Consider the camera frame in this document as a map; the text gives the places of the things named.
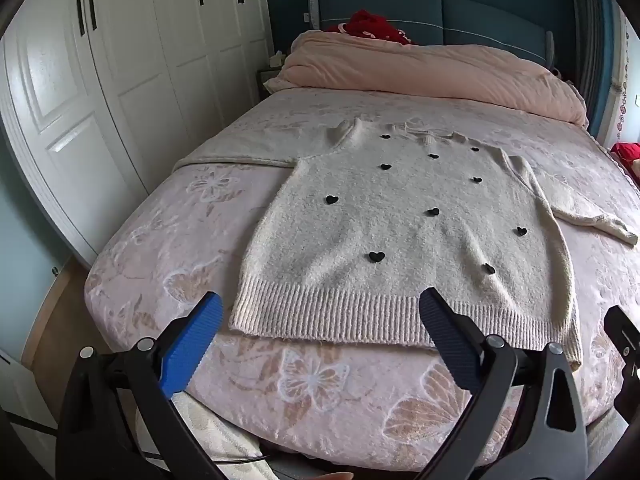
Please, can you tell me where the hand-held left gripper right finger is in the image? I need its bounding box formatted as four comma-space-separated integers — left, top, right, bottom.
417, 287, 590, 480

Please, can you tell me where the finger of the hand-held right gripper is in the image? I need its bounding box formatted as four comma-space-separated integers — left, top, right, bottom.
602, 304, 640, 428

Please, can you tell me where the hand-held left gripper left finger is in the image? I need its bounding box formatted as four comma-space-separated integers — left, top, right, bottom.
56, 291, 226, 480

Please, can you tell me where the cream sweater with black hearts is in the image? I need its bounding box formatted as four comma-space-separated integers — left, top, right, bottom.
176, 119, 640, 373

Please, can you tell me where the pink floral bedspread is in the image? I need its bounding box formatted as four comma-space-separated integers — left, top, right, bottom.
84, 85, 640, 461

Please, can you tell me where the red plush toy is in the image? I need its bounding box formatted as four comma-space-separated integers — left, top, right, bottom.
611, 142, 640, 181

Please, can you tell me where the dark nightstand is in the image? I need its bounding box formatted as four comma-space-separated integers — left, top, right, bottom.
256, 67, 281, 106

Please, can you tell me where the pink duvet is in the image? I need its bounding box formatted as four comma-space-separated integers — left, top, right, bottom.
263, 29, 588, 128

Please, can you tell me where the white wardrobe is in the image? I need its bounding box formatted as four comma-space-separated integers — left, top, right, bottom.
0, 0, 273, 268

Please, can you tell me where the grey curtain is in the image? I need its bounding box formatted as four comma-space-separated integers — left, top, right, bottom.
567, 0, 616, 121

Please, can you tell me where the blue padded headboard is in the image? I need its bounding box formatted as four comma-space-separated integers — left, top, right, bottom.
307, 0, 556, 68

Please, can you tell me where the red cloth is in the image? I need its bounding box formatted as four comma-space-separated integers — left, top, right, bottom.
325, 10, 416, 45

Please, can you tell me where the black cable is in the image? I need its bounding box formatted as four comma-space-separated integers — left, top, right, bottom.
210, 452, 273, 464

